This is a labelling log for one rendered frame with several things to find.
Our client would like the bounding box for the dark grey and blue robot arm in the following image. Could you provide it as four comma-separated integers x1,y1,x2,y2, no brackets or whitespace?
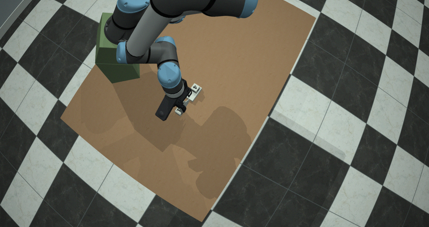
104,0,258,121

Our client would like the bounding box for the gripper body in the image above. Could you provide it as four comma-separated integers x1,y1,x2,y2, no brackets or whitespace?
171,79,192,108

